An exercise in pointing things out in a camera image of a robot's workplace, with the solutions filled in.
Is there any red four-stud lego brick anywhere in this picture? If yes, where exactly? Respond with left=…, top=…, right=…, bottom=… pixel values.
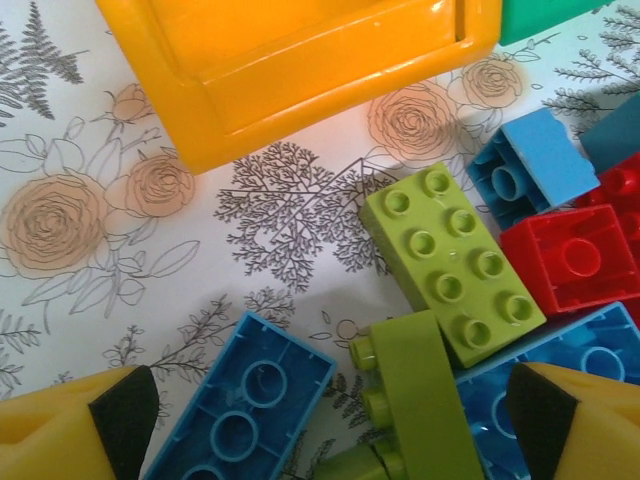
left=499, top=203, right=640, bottom=317

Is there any blue four-stud lego brick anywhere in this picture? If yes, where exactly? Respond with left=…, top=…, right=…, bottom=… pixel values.
left=465, top=108, right=601, bottom=232

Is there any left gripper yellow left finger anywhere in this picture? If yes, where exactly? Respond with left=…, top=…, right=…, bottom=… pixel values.
left=0, top=364, right=161, bottom=480

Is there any blue eight-stud lego brick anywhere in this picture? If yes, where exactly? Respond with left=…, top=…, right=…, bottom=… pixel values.
left=452, top=301, right=640, bottom=480
left=142, top=310, right=337, bottom=480

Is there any green plastic bin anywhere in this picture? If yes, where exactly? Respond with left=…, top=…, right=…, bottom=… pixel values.
left=497, top=0, right=619, bottom=47

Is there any yellow plastic bin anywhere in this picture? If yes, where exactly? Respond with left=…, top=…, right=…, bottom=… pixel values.
left=94, top=0, right=501, bottom=176

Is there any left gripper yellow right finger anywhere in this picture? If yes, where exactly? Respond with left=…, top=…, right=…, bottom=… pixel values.
left=504, top=362, right=640, bottom=480

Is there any lime green eight-stud lego brick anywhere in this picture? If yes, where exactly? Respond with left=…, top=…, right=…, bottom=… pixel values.
left=359, top=162, right=547, bottom=370

